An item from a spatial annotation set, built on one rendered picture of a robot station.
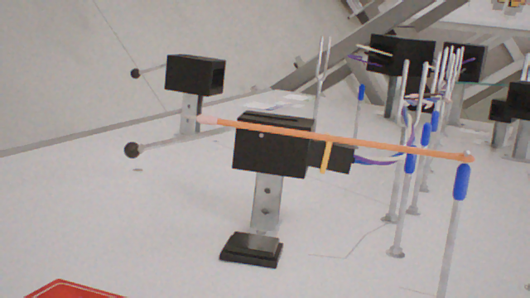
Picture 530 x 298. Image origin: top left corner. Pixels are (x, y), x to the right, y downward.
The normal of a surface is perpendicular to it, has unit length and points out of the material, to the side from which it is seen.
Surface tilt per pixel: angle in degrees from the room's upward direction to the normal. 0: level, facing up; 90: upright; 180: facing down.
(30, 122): 0
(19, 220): 50
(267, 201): 81
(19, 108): 0
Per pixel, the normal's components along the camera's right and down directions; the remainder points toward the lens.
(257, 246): 0.11, -0.97
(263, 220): -0.15, 0.20
